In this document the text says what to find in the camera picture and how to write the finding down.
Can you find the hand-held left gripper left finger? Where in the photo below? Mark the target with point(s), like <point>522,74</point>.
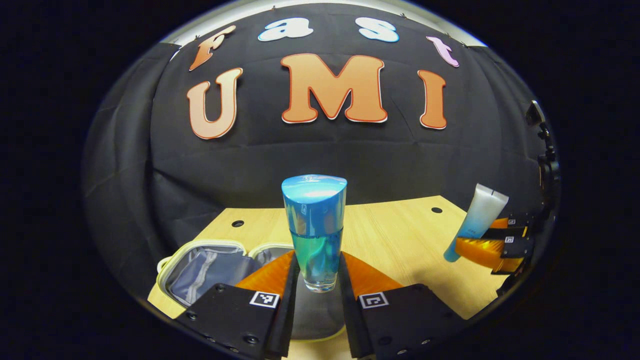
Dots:
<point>285,320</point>

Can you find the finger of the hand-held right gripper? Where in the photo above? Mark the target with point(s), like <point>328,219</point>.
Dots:
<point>505,232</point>
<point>517,246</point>

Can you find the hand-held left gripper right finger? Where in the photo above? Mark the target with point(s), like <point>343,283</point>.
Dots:
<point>350,320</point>

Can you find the pale yellow suitcase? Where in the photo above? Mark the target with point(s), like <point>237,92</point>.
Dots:
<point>210,270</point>

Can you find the blue liquid bottle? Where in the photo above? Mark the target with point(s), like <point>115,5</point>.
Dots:
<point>315,225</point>

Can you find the white and blue tube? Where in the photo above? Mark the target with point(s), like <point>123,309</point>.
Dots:
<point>482,215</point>

